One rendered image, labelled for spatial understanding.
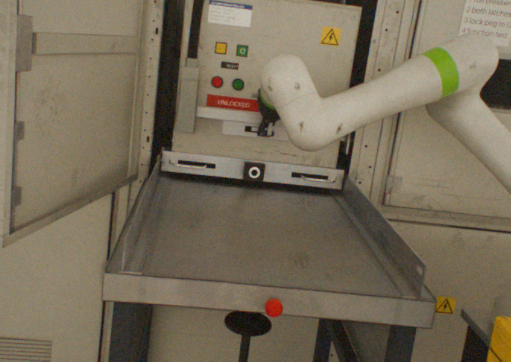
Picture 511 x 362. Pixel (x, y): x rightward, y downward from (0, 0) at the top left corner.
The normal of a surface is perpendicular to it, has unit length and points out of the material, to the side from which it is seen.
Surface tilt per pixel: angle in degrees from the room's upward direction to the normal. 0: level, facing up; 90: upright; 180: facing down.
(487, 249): 90
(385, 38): 90
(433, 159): 90
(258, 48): 90
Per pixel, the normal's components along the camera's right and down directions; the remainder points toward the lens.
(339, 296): 0.07, 0.23
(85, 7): 0.97, 0.17
